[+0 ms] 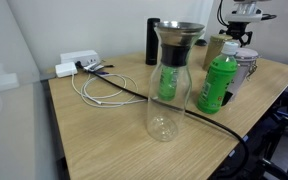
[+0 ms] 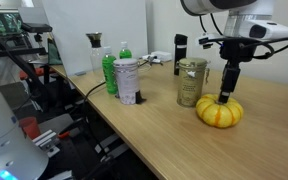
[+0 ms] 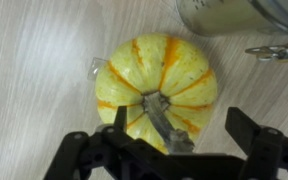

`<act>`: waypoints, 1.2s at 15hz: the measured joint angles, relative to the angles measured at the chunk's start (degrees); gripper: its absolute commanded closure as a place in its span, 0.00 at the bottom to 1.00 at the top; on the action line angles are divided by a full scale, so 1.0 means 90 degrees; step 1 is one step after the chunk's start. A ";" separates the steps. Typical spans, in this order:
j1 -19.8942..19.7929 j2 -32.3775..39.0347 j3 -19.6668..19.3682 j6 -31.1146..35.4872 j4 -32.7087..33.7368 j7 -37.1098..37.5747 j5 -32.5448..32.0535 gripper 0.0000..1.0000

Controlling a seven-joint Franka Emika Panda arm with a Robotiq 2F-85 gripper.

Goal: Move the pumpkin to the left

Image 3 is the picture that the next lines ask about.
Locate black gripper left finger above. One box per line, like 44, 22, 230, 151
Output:
43, 105, 172, 180

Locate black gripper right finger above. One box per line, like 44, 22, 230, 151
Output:
224, 106, 288, 180

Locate yellow orange striped pumpkin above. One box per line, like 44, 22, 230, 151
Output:
94, 32, 218, 155

